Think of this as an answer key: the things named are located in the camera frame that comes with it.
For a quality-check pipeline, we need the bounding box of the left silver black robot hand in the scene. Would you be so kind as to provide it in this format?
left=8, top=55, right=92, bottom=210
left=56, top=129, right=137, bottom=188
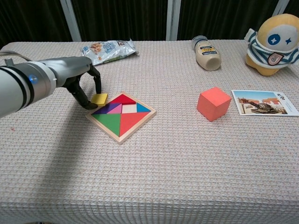
left=38, top=56, right=103, bottom=110

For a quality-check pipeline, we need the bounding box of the small yellow block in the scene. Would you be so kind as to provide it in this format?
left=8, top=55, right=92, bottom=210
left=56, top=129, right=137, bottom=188
left=91, top=93, right=109, bottom=107

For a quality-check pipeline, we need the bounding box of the wooden tangram puzzle tray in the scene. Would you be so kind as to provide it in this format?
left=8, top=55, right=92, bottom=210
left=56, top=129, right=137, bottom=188
left=85, top=92, right=157, bottom=145

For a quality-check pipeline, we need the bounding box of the silver snack bag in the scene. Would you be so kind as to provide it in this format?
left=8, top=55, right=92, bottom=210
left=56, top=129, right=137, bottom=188
left=80, top=38, right=140, bottom=66

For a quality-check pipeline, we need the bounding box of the purple parallelogram piece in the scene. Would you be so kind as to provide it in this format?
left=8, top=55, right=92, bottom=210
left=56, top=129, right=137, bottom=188
left=93, top=103, right=120, bottom=115

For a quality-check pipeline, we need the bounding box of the black curtain panel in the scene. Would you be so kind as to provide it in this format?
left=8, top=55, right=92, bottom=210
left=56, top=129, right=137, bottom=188
left=286, top=0, right=299, bottom=16
left=177, top=0, right=283, bottom=41
left=71, top=0, right=169, bottom=42
left=0, top=0, right=72, bottom=51

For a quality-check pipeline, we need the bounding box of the red medium triangle piece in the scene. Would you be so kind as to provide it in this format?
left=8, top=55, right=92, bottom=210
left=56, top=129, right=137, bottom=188
left=108, top=93, right=136, bottom=105

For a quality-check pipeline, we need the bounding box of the pink small triangle piece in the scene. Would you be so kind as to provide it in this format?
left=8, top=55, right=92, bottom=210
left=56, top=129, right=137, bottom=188
left=107, top=104, right=122, bottom=114

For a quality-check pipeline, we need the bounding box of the green large triangle piece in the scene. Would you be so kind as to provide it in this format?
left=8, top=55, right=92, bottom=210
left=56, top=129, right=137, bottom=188
left=91, top=113, right=121, bottom=137

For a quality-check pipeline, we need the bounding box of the red large triangle piece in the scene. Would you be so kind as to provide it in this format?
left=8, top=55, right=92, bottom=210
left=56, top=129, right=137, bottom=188
left=120, top=112, right=151, bottom=137

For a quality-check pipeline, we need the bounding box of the blue small triangle piece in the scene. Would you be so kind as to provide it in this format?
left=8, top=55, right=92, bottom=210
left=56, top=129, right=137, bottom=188
left=136, top=103, right=150, bottom=113

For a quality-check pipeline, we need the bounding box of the beige woven tablecloth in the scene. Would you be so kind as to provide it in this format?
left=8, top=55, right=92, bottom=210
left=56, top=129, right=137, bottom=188
left=0, top=39, right=299, bottom=224

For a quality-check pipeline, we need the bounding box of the beige mayonnaise bottle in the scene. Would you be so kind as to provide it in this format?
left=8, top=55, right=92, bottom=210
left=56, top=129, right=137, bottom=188
left=191, top=35, right=222, bottom=71

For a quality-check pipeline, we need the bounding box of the orange cube block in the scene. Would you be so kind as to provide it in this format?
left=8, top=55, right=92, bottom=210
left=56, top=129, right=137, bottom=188
left=196, top=87, right=232, bottom=122

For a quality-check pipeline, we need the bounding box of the photo postcard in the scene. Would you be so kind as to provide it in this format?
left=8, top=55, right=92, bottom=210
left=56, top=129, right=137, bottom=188
left=231, top=90, right=295, bottom=117

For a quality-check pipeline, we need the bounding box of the yellow plush toy striped shirt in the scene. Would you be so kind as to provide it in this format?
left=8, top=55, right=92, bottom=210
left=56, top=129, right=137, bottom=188
left=244, top=13, right=299, bottom=77

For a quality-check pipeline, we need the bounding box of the grey metal post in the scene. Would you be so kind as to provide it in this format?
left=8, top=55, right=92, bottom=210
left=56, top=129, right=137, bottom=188
left=165, top=0, right=181, bottom=42
left=272, top=0, right=290, bottom=17
left=59, top=0, right=82, bottom=42

